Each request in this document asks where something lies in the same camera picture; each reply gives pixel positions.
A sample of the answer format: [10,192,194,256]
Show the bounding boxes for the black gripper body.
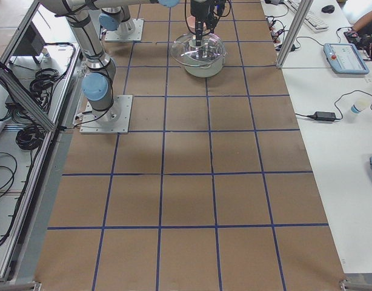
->
[190,0,214,21]

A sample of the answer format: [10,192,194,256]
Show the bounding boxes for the glass pot lid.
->
[170,33,227,67]

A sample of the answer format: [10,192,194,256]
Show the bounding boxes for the person forearm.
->
[352,10,372,32]

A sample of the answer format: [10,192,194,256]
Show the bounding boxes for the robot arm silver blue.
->
[41,1,179,121]
[99,5,136,36]

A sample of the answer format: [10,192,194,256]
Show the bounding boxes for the pale green pot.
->
[184,45,227,78]

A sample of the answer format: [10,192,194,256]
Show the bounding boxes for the pink bowl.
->
[186,15,209,33]

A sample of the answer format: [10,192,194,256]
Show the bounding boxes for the white keyboard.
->
[284,0,329,33]

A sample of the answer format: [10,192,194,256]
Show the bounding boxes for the black computer mouse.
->
[321,5,335,14]

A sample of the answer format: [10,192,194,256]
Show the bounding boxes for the blue teach pendant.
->
[323,43,370,75]

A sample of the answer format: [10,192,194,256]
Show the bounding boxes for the black power adapter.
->
[307,112,337,122]

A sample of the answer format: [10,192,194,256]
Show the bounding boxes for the black box on floor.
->
[13,22,45,64]

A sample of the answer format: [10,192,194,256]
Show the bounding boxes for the paper cup blue band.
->
[350,98,370,115]

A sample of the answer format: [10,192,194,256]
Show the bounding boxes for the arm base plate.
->
[79,95,133,134]
[105,18,144,42]

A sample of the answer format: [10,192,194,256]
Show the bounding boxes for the aluminium frame post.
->
[276,0,313,69]

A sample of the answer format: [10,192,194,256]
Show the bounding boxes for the aluminium frame diagonal beam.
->
[0,61,56,132]

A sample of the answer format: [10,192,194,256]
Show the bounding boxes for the coiled black cables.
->
[15,124,45,151]

